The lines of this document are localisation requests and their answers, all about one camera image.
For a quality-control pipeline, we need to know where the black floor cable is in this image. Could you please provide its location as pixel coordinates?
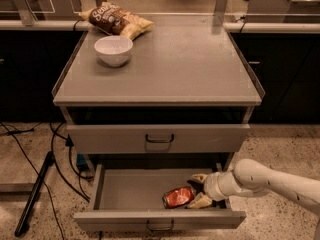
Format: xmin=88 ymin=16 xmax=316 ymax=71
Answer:
xmin=0 ymin=121 xmax=94 ymax=240

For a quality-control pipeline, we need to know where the black bar on floor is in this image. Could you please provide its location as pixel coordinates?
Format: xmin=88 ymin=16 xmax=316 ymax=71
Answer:
xmin=14 ymin=151 xmax=53 ymax=237

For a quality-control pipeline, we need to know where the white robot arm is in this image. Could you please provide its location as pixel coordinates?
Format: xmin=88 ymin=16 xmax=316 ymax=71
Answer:
xmin=187 ymin=159 xmax=320 ymax=218

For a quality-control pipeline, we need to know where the black upper drawer handle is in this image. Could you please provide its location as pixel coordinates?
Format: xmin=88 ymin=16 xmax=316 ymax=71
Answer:
xmin=145 ymin=134 xmax=175 ymax=144

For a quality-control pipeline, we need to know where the grey drawer cabinet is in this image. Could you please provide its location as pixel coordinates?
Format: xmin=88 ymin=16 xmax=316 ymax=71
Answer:
xmin=53 ymin=15 xmax=264 ymax=168

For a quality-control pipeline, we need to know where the white horizontal rail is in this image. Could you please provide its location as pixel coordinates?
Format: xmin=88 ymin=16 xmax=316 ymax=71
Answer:
xmin=0 ymin=20 xmax=320 ymax=34

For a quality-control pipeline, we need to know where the closed grey upper drawer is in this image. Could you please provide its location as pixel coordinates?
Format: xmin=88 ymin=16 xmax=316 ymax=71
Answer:
xmin=67 ymin=124 xmax=250 ymax=154

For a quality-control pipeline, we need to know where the red coke can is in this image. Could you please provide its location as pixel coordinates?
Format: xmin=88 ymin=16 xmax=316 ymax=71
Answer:
xmin=162 ymin=186 xmax=195 ymax=209

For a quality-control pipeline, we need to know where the black drawer handle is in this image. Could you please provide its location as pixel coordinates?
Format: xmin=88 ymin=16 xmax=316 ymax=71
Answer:
xmin=146 ymin=219 xmax=175 ymax=232
xmin=145 ymin=134 xmax=175 ymax=144

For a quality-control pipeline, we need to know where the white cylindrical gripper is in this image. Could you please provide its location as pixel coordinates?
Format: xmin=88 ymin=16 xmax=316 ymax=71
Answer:
xmin=187 ymin=171 xmax=240 ymax=209

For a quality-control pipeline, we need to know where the blue box under cabinet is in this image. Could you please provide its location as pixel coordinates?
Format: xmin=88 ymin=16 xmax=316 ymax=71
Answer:
xmin=76 ymin=154 xmax=87 ymax=168

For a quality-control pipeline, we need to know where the black lower drawer handle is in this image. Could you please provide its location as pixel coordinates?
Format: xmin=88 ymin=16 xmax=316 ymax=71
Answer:
xmin=146 ymin=219 xmax=175 ymax=232

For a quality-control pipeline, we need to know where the white ceramic bowl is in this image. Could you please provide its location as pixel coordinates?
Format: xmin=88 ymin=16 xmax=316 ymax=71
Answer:
xmin=94 ymin=36 xmax=133 ymax=67

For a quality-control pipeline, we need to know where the brown yellow chip bag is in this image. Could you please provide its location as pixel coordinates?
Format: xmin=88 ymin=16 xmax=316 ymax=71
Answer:
xmin=79 ymin=2 xmax=155 ymax=40

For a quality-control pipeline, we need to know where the open grey lower drawer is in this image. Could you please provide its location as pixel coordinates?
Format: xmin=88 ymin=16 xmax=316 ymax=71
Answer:
xmin=74 ymin=164 xmax=246 ymax=231

